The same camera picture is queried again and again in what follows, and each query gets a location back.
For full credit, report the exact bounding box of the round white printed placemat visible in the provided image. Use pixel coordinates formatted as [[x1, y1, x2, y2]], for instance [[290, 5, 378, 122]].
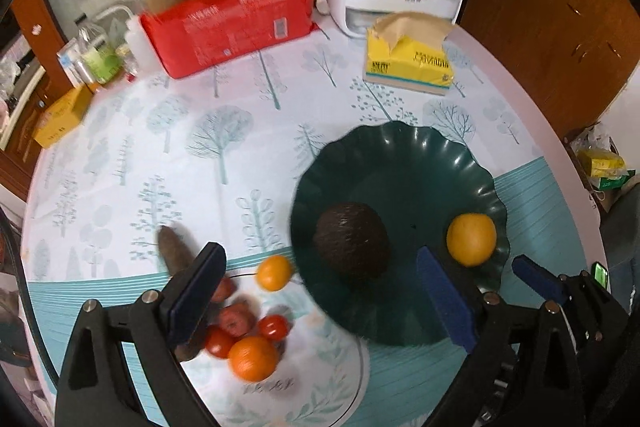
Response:
[[182, 269, 370, 426]]

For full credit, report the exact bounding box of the yellow flat box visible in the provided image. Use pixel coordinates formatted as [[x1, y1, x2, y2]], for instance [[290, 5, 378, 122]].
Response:
[[34, 84, 93, 148]]

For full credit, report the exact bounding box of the black cable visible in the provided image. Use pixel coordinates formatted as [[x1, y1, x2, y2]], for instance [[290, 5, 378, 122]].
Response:
[[0, 206, 59, 383]]

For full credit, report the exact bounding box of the dark brown avocado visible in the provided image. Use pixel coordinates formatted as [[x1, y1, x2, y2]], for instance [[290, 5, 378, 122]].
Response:
[[314, 202, 392, 280]]

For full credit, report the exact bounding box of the tree print tablecloth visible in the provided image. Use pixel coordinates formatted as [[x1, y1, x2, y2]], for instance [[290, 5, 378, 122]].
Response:
[[21, 17, 606, 426]]

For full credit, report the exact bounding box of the wooden cabinet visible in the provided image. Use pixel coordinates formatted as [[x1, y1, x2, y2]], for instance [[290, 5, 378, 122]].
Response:
[[460, 0, 639, 138]]

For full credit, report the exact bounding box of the white squeeze bottle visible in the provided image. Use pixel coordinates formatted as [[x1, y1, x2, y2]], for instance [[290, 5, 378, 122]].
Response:
[[125, 15, 163, 74]]

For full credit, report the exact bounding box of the reddish lychee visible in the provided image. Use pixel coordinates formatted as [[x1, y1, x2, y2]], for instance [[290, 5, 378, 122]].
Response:
[[212, 275, 236, 303], [218, 301, 257, 338]]

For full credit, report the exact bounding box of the green label plastic bottle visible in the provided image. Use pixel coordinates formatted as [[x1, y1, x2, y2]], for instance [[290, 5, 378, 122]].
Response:
[[76, 15, 122, 86]]

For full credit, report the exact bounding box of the overripe brown banana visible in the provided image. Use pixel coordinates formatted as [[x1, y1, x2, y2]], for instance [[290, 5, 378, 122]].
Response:
[[156, 225, 207, 362]]

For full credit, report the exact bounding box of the red cherry tomato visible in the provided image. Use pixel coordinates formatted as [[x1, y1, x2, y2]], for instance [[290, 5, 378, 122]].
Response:
[[257, 314, 290, 343], [205, 325, 238, 360]]

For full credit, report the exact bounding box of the yellow tissue box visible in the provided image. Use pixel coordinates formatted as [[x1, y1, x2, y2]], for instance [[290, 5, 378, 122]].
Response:
[[363, 12, 454, 95]]

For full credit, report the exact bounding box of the orange mandarin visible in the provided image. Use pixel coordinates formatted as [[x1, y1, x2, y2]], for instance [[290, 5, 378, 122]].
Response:
[[228, 336, 280, 383]]

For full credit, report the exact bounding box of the small yellow-orange citrus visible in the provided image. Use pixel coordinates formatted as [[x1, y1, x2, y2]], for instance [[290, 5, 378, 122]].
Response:
[[255, 255, 294, 293]]

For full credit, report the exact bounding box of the dark green scalloped plate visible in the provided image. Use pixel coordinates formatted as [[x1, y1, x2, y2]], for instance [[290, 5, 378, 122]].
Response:
[[290, 121, 510, 347]]

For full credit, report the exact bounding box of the large yellow orange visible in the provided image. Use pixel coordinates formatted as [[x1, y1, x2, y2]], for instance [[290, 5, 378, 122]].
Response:
[[446, 213, 497, 268]]

